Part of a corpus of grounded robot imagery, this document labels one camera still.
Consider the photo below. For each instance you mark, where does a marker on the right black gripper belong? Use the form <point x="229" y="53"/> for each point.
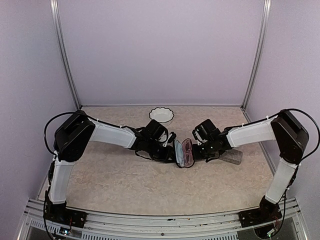
<point x="197" y="155"/>

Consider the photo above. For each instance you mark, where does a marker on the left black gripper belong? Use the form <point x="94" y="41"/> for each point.
<point x="165" y="157"/>

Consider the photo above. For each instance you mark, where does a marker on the black glasses case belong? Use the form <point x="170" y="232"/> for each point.
<point x="183" y="153"/>

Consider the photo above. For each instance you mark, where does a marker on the clear frame glasses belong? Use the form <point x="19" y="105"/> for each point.
<point x="187" y="159"/>

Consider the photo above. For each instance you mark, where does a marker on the blue cleaning cloth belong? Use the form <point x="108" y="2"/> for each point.
<point x="178" y="153"/>

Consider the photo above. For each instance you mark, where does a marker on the grey glasses case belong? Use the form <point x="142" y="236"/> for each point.
<point x="232" y="156"/>

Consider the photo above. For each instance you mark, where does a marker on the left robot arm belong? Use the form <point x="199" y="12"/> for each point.
<point x="73" y="136"/>

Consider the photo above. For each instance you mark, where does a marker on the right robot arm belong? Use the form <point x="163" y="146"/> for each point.
<point x="283" y="128"/>

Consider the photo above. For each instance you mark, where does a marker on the white scalloped bowl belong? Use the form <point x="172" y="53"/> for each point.
<point x="162" y="115"/>

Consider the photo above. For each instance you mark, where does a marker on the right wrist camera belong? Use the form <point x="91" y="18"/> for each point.
<point x="197" y="137"/>

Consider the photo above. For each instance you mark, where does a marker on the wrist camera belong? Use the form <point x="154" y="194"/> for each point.
<point x="197" y="137"/>
<point x="171" y="137"/>

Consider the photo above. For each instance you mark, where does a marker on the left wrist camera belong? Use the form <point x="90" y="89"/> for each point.
<point x="171" y="137"/>

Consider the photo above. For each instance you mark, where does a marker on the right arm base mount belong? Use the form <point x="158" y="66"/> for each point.
<point x="266" y="212"/>

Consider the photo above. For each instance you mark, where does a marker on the front aluminium rail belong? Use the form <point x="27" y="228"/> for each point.
<point x="98" y="225"/>

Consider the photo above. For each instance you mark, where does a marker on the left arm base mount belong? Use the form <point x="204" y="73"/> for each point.
<point x="59" y="213"/>

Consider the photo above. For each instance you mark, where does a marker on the right aluminium frame post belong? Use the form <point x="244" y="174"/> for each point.
<point x="258" y="53"/>

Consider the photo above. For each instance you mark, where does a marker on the aluminium frame post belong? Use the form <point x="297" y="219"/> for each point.
<point x="258" y="53"/>
<point x="54" y="6"/>

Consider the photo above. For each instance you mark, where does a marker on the left aluminium frame post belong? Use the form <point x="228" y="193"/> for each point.
<point x="54" y="6"/>

